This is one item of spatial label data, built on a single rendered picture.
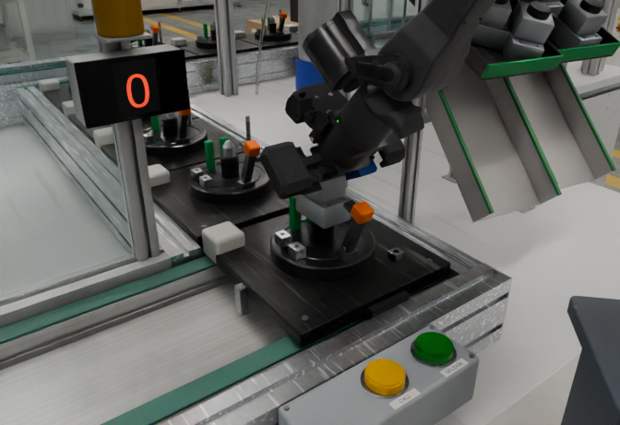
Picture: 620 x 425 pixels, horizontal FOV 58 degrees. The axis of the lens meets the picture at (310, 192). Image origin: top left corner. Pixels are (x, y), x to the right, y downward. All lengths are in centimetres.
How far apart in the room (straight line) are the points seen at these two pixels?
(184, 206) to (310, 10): 85
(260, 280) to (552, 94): 61
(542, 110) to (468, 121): 17
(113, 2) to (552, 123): 71
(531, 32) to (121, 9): 51
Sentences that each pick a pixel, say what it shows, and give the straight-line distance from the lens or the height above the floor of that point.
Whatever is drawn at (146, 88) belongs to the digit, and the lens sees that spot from 65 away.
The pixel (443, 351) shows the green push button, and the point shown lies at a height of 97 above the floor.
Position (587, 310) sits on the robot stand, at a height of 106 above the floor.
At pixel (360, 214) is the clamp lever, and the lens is 64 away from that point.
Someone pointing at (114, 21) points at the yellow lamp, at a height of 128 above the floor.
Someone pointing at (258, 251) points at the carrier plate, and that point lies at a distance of 75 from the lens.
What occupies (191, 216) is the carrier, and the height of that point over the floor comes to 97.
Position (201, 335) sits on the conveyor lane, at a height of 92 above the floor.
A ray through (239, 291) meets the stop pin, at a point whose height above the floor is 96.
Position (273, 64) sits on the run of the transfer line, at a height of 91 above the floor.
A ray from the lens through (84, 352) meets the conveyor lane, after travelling 73.
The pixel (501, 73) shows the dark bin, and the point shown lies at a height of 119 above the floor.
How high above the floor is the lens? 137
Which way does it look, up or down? 26 degrees down
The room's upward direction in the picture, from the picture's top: straight up
